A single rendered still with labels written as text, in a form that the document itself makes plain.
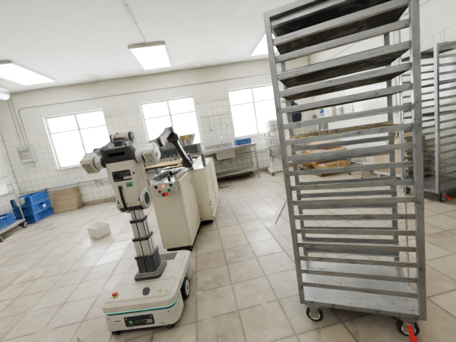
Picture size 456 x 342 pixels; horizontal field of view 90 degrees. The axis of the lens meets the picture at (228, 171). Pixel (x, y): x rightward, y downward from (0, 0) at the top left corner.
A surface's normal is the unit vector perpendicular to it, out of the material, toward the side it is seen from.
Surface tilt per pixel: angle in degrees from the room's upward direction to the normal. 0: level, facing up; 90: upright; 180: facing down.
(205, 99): 90
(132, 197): 90
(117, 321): 90
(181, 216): 90
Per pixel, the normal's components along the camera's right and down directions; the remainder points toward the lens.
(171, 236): -0.03, 0.17
